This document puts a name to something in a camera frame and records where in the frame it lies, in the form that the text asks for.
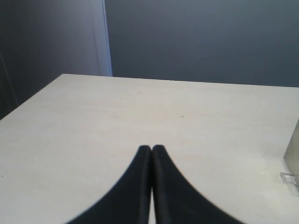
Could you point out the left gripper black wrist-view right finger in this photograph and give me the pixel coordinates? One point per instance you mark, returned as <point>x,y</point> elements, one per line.
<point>176,201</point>

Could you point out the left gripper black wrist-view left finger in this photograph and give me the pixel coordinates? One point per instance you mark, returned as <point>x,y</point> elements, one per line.
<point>128,201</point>

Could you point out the clear plastic piece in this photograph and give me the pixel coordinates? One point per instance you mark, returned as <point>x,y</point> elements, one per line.
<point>289,180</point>

